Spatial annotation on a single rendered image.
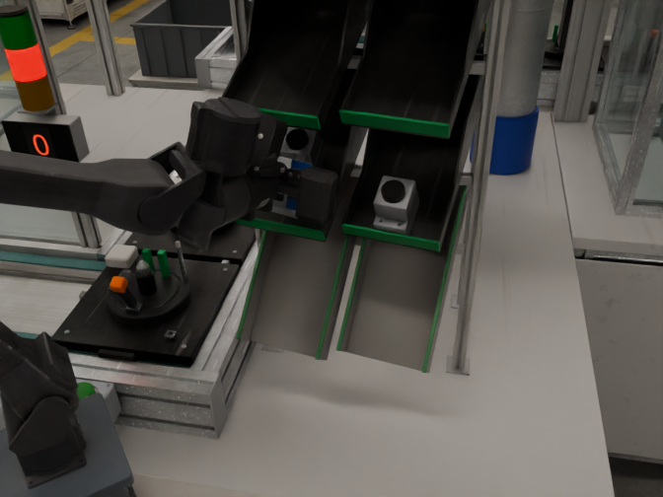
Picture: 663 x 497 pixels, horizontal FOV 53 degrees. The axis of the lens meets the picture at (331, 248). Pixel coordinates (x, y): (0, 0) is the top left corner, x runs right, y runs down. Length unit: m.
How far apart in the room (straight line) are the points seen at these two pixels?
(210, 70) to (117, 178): 1.63
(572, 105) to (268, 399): 1.29
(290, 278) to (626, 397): 1.10
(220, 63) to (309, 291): 1.34
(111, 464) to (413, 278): 0.48
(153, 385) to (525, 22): 1.09
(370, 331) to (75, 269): 0.61
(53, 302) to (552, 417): 0.89
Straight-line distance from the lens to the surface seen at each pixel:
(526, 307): 1.31
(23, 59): 1.16
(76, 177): 0.63
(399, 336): 0.98
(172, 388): 1.03
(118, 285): 1.06
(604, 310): 1.67
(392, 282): 0.99
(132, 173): 0.66
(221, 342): 1.08
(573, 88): 2.02
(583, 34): 1.97
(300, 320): 1.00
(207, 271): 1.21
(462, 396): 1.13
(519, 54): 1.61
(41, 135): 1.20
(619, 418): 1.93
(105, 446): 0.85
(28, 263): 1.40
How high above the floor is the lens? 1.69
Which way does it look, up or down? 36 degrees down
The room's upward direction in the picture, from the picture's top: 2 degrees counter-clockwise
